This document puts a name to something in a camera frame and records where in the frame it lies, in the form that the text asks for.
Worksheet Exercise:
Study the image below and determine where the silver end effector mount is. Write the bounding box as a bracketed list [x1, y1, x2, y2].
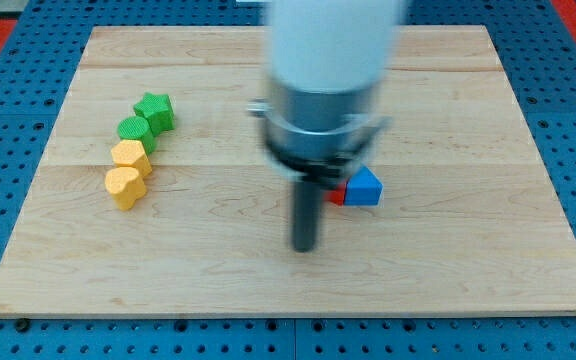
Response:
[247, 77, 391, 188]

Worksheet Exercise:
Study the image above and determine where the red star block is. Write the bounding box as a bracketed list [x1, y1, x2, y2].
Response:
[325, 182, 347, 206]

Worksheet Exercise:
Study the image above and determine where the yellow pentagon block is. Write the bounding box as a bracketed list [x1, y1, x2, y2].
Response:
[110, 140, 152, 177]

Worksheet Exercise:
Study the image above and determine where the yellow heart block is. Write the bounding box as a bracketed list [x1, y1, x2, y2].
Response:
[104, 167, 147, 211]

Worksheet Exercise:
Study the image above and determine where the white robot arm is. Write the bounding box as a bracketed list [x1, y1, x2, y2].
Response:
[248, 0, 409, 252]

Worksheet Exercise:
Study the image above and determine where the wooden board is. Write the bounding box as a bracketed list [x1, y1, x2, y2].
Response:
[0, 25, 576, 319]

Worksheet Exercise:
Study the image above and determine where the green cylinder block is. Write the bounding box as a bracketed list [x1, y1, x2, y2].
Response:
[117, 116, 157, 154]

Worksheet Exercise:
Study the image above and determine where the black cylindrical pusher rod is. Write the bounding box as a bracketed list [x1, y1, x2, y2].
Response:
[290, 182, 325, 252]

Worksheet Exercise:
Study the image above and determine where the green star block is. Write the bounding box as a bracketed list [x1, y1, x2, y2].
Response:
[133, 92, 175, 136]

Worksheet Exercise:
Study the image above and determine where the blue triangle block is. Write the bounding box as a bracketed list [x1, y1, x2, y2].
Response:
[343, 166, 383, 206]

